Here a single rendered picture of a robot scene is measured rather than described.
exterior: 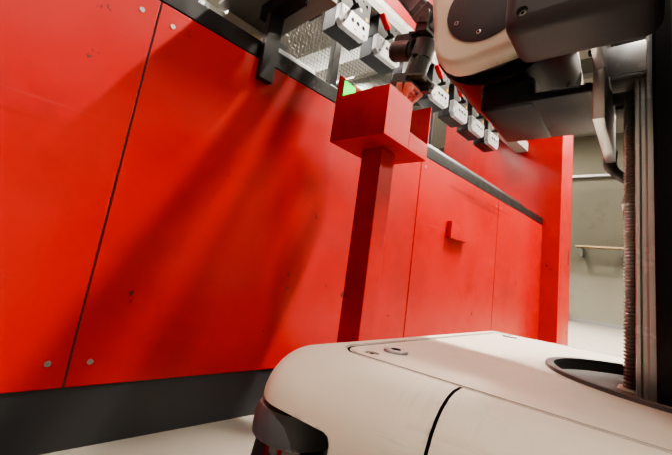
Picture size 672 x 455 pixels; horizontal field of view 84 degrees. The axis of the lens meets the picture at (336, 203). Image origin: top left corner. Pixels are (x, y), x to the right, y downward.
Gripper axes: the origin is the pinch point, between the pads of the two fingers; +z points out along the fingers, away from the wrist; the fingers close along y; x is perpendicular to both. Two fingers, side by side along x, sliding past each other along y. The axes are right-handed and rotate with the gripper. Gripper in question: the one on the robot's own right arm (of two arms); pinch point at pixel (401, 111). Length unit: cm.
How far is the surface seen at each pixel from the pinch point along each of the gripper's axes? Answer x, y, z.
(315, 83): 13.4, 21.3, -0.4
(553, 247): -184, -5, 8
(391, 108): 13.4, -7.3, 4.6
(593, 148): -1060, 171, -348
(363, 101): 15.1, 0.0, 4.2
